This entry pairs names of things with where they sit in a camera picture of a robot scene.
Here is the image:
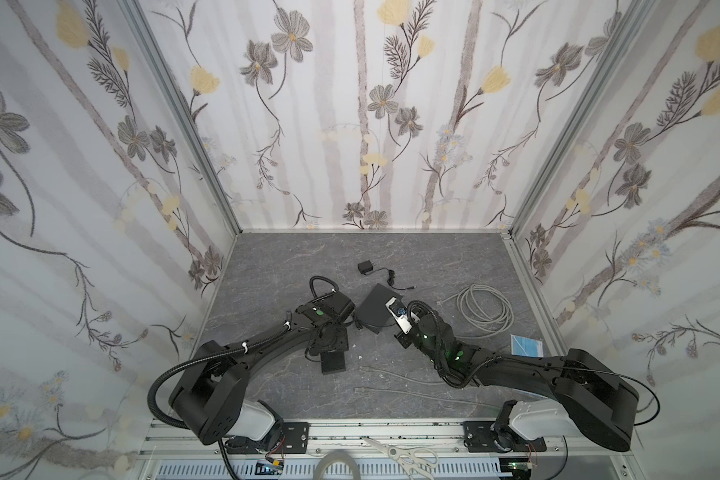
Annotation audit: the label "slim ribbed black switch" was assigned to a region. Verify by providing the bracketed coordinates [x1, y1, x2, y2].
[320, 352, 346, 375]

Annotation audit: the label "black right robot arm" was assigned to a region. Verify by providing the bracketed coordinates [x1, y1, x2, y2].
[385, 299, 640, 452]

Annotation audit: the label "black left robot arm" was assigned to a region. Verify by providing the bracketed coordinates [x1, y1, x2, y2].
[147, 276, 355, 451]

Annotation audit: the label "blue face mask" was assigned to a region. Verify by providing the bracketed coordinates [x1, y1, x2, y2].
[510, 334, 545, 358]

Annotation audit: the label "white tape roll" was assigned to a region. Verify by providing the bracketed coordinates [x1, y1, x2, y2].
[312, 450, 361, 480]

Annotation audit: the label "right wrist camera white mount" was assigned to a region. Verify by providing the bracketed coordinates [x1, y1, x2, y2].
[385, 297, 412, 334]

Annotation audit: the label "grey ethernet cable near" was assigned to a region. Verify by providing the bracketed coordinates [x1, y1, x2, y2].
[356, 364, 451, 386]

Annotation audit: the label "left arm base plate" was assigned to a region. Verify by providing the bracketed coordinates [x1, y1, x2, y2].
[223, 421, 310, 455]

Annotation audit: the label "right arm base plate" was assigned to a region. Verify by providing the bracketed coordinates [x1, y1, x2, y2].
[462, 421, 547, 454]

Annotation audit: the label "white handled scissors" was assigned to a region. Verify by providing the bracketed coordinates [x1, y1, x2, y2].
[361, 437, 440, 480]

